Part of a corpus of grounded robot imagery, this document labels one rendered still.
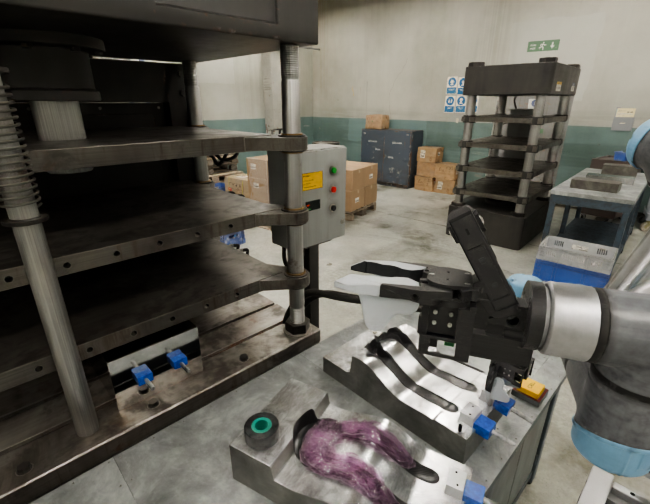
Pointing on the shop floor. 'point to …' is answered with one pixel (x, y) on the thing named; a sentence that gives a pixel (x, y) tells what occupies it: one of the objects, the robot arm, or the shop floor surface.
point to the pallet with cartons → (360, 188)
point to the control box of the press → (326, 192)
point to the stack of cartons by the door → (434, 171)
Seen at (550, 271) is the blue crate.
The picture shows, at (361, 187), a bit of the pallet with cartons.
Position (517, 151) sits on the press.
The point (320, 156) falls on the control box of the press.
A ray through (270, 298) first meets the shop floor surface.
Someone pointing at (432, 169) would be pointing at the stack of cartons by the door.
